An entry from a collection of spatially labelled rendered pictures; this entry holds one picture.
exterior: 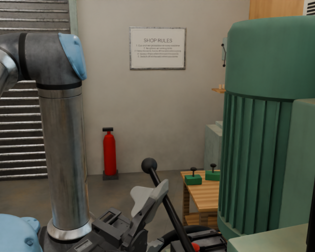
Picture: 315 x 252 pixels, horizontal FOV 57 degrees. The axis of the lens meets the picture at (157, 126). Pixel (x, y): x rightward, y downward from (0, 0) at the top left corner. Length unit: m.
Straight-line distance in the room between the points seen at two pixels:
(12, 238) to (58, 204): 0.59
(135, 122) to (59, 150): 2.67
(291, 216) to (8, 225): 0.30
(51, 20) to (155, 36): 1.11
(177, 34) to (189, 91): 0.66
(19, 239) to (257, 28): 0.34
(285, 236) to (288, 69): 0.19
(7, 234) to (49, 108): 0.50
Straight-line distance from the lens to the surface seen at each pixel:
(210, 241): 0.75
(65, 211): 0.92
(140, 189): 0.54
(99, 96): 3.40
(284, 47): 0.36
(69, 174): 0.86
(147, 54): 3.36
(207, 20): 3.54
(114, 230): 0.51
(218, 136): 2.71
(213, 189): 2.07
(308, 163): 0.33
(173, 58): 3.41
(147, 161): 0.62
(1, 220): 0.35
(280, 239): 0.24
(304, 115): 0.32
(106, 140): 3.35
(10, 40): 0.79
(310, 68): 0.36
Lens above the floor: 1.43
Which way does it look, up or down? 14 degrees down
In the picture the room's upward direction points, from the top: straight up
